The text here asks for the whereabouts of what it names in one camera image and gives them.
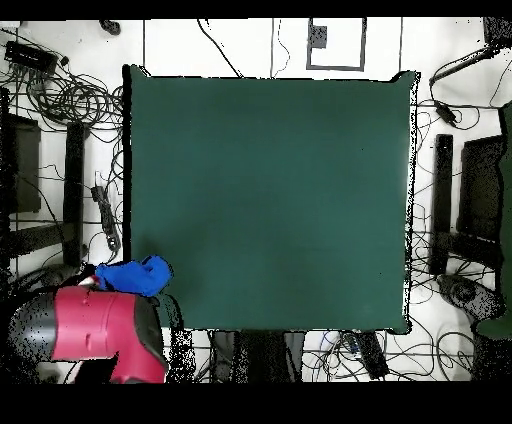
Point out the blue printed t-shirt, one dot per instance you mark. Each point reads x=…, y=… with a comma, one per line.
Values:
x=136, y=276

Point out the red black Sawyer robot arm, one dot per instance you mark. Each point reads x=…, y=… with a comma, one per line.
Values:
x=96, y=324

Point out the black flat panel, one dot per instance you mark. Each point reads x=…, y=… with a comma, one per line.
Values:
x=26, y=168
x=480, y=188

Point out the dark green table cloth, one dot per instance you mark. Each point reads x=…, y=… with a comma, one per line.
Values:
x=280, y=180

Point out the black power strip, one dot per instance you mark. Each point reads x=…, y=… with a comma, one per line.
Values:
x=372, y=356
x=106, y=218

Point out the black stand bar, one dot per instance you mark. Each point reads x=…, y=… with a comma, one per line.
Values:
x=442, y=200
x=74, y=192

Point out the dark grey square patch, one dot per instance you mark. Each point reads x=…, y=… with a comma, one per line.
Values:
x=318, y=36

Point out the grey chair base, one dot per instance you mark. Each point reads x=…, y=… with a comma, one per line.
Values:
x=56, y=275
x=468, y=296

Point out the black power adapter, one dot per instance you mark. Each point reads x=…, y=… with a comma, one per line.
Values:
x=445, y=112

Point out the black rod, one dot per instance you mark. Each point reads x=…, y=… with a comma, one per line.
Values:
x=464, y=66

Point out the black box device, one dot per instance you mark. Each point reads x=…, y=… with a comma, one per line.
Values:
x=30, y=56

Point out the black speckled box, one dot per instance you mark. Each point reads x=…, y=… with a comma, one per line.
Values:
x=498, y=31

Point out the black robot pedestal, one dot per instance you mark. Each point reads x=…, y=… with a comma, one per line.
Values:
x=260, y=356

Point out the grey square floor frame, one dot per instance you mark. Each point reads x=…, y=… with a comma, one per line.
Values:
x=363, y=44

